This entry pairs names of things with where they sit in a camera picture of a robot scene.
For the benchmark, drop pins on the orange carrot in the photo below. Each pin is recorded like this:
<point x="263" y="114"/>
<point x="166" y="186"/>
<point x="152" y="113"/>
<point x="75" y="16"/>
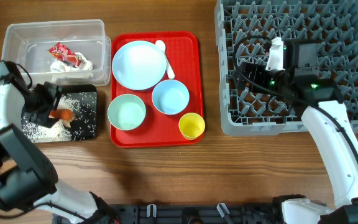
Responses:
<point x="63" y="114"/>

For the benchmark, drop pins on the large light blue plate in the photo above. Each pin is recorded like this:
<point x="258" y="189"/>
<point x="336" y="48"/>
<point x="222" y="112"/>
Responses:
<point x="139" y="65"/>

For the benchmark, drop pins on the light blue bowl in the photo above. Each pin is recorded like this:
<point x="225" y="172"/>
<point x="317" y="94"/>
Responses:
<point x="170" y="97"/>

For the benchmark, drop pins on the clear plastic waste bin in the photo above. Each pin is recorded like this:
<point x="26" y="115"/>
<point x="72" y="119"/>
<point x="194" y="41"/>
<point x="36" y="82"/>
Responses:
<point x="28" y="43"/>

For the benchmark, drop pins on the white plastic spoon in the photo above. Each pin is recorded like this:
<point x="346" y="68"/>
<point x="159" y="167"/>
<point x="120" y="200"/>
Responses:
<point x="169" y="70"/>

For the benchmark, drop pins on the mint green bowl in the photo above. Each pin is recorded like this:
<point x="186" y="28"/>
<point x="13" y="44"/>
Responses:
<point x="126" y="112"/>

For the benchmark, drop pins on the grey dishwasher rack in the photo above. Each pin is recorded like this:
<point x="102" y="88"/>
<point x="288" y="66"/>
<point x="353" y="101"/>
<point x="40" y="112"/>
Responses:
<point x="332" y="24"/>

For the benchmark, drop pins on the white tissue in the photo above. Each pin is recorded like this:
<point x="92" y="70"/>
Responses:
<point x="58" y="66"/>

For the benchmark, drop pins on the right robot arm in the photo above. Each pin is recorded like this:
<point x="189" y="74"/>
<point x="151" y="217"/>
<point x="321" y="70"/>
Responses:
<point x="292" y="75"/>

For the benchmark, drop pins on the yellow plastic cup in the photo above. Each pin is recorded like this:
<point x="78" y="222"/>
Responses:
<point x="191" y="126"/>

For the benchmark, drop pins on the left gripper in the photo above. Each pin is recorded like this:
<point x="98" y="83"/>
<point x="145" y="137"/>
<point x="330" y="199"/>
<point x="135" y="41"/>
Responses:
<point x="53" y="92"/>

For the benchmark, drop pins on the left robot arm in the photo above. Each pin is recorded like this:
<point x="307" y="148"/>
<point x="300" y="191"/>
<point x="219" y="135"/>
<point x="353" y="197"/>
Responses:
<point x="28" y="180"/>

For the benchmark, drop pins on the red serving tray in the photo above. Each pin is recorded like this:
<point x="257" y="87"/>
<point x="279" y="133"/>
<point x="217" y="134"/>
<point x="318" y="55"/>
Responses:
<point x="159" y="129"/>

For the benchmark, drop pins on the white rice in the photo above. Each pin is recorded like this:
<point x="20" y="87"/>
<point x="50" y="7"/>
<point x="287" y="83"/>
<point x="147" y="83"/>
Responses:
<point x="73" y="105"/>

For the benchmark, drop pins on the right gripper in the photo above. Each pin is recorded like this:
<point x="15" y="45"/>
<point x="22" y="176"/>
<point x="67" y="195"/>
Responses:
<point x="257" y="70"/>

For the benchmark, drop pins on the brown food scrap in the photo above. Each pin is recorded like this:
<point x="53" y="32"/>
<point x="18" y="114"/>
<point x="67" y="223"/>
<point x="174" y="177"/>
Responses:
<point x="67" y="123"/>

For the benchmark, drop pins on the black waste tray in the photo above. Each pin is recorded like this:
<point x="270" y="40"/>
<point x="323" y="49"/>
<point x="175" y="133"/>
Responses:
<point x="87" y="109"/>

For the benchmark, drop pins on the red snack wrapper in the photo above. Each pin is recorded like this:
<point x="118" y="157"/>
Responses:
<point x="64" y="54"/>

